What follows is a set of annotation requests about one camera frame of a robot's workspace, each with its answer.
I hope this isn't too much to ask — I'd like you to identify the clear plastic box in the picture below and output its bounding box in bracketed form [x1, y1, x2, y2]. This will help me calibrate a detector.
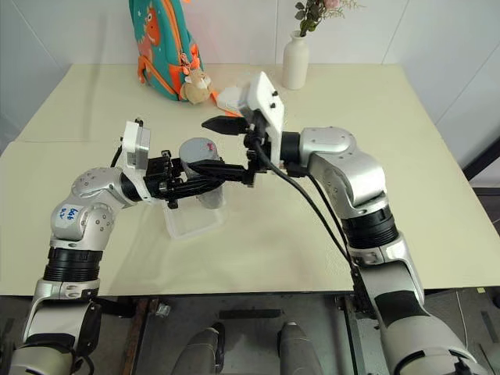
[162, 191, 229, 241]

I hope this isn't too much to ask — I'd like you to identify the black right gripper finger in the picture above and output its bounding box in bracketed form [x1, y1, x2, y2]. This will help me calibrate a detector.
[186, 161, 251, 177]
[200, 116, 248, 137]

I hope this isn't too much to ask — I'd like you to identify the black flat bar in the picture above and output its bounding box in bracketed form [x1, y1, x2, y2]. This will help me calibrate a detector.
[218, 309, 283, 320]

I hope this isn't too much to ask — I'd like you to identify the small white plastic object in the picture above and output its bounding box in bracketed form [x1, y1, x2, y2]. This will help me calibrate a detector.
[216, 86, 248, 117]

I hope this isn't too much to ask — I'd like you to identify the dried flower bouquet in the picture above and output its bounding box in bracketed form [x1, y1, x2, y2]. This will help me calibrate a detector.
[294, 0, 367, 38]

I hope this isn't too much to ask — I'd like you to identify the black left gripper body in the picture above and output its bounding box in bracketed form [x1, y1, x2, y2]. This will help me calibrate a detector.
[142, 148, 189, 211]

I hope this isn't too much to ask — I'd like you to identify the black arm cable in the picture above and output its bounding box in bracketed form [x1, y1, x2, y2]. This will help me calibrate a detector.
[109, 145, 126, 170]
[287, 163, 352, 251]
[246, 134, 363, 274]

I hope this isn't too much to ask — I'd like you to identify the rusty metal bar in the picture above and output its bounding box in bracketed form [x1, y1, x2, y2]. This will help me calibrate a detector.
[120, 298, 160, 375]

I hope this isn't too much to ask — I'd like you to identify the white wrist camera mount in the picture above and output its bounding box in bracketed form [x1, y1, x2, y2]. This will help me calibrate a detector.
[118, 116, 154, 204]
[238, 71, 287, 167]

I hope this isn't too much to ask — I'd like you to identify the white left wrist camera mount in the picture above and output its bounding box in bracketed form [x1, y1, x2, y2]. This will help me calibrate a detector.
[118, 116, 154, 204]

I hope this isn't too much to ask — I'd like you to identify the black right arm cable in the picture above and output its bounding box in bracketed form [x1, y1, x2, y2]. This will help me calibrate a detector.
[246, 134, 363, 274]
[287, 163, 352, 251]

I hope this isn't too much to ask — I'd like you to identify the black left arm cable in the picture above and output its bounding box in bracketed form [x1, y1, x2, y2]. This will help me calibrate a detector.
[109, 145, 126, 170]

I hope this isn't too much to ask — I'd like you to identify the teal orange dinosaur backpack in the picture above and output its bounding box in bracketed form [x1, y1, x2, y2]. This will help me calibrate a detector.
[127, 0, 218, 103]

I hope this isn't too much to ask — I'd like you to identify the white ribbed vase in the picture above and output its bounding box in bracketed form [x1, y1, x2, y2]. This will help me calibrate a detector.
[281, 30, 310, 91]

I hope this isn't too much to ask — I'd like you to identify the beige plush toy keychain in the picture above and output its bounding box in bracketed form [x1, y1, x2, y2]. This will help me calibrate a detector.
[180, 66, 214, 105]

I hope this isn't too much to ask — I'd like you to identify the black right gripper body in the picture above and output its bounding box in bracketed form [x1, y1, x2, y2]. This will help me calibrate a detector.
[241, 111, 275, 188]

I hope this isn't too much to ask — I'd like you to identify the thin white floor cable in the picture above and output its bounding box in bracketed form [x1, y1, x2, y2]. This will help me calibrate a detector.
[455, 288, 470, 360]

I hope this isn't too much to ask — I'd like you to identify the grey jar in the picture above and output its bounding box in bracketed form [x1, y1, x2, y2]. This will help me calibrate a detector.
[181, 158, 227, 211]

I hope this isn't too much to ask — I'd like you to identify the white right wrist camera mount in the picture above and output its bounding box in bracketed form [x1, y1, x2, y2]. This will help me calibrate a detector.
[238, 71, 287, 167]

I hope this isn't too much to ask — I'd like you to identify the grey jar lid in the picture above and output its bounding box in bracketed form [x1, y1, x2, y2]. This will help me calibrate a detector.
[178, 137, 223, 168]

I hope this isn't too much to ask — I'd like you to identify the grey metal table frame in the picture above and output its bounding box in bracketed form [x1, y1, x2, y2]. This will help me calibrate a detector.
[334, 295, 382, 375]

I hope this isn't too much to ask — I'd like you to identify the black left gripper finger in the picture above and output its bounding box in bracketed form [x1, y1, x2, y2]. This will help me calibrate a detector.
[173, 173, 241, 199]

